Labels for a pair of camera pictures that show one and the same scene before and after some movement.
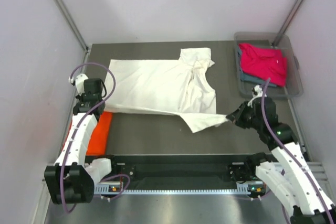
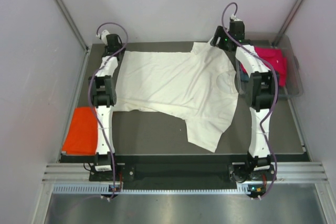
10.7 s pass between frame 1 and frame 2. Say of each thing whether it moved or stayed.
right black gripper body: moved
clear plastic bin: stayed
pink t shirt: stayed
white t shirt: moved
